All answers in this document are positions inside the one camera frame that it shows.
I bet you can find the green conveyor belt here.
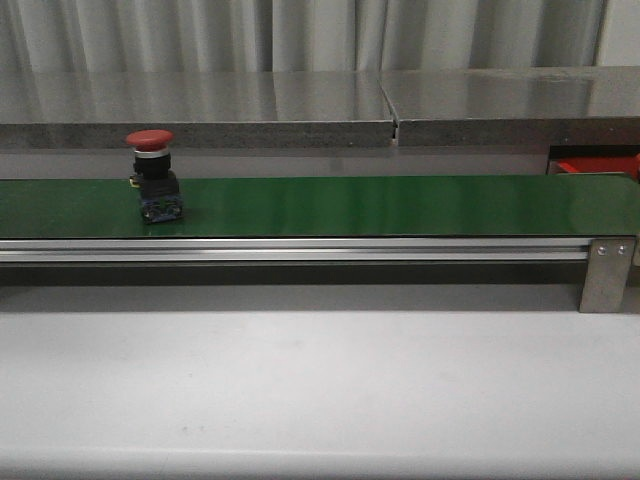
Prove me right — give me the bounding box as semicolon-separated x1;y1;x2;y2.
1;174;639;239

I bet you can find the steel conveyor support bracket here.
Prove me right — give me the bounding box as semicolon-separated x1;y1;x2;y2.
579;237;636;313

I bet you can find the white pleated curtain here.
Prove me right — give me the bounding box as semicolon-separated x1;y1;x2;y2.
1;1;606;73

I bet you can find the red push button switch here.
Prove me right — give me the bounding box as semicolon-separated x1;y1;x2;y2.
125;129;184;224

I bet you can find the aluminium conveyor frame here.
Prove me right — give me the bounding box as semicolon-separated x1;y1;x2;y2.
1;237;636;263

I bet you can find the grey stone counter slab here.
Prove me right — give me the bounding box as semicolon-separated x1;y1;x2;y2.
1;72;395;149

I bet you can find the red plastic tray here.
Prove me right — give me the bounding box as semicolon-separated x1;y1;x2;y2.
556;155;637;181

